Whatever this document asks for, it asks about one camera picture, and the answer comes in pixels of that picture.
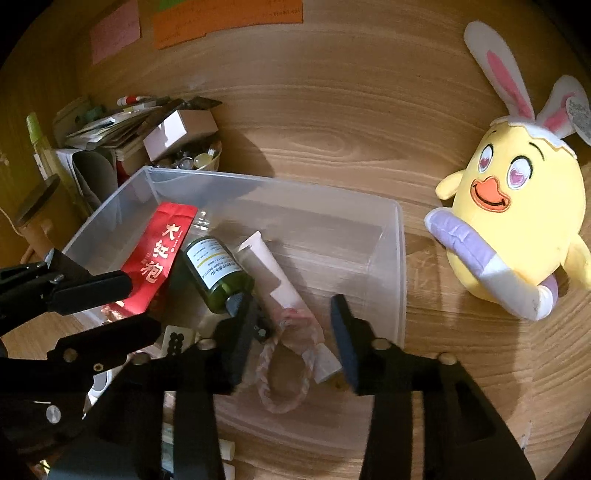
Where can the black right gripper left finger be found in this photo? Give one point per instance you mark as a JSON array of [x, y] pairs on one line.
[[123, 431]]

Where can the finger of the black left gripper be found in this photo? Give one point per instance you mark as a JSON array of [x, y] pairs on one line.
[[109, 343], [94, 291]]

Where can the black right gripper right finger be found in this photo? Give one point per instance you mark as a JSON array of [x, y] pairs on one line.
[[465, 437]]

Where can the mahjong tile eraser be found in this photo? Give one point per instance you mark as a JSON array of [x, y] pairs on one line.
[[176, 340]]

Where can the red tea packet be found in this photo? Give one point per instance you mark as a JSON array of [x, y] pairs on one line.
[[151, 261]]

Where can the dark green glass bottle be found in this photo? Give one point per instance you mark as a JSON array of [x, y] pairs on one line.
[[216, 273]]

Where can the white pink cream tube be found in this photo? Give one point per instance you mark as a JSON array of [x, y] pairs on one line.
[[279, 295]]

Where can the white tape roll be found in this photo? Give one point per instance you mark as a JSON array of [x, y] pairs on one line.
[[101, 381]]

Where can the light green pen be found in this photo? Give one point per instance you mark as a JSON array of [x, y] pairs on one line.
[[226, 447]]

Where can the brown mug with lid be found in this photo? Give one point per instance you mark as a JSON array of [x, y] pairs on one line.
[[47, 219]]

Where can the clear plastic storage bin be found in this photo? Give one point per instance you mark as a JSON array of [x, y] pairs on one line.
[[303, 241]]

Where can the green spray bottle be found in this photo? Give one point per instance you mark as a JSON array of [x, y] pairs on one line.
[[44, 155]]

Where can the stack of books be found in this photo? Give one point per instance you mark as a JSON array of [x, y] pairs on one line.
[[115, 129]]

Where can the red white marker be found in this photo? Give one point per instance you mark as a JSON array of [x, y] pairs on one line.
[[132, 100]]

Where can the small white cardboard box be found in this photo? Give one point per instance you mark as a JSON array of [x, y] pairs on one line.
[[177, 129]]

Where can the yellow chick bunny plush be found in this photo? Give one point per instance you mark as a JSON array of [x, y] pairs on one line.
[[519, 205]]

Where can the pink paper note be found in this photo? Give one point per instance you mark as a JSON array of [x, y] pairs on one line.
[[114, 32]]

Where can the orange paper note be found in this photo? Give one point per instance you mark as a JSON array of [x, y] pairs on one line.
[[182, 21]]

